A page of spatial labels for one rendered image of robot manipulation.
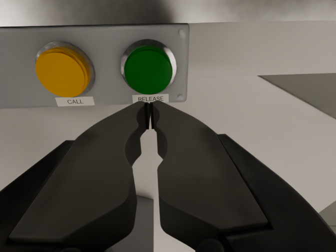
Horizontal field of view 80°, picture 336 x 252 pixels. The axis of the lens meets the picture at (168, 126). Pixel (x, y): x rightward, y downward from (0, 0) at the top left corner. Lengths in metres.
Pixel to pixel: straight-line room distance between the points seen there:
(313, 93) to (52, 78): 1.52
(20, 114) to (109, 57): 0.22
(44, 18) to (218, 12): 0.13
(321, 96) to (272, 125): 1.27
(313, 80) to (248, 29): 1.27
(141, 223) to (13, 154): 0.25
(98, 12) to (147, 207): 0.35
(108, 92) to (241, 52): 0.19
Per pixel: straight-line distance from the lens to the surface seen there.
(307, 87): 1.55
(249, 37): 0.30
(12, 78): 0.22
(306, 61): 0.36
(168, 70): 0.17
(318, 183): 0.55
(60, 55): 0.18
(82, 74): 0.18
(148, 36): 0.18
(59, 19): 0.19
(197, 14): 0.18
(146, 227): 0.41
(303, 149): 0.45
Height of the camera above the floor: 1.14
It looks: 57 degrees down
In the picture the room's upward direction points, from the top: 174 degrees clockwise
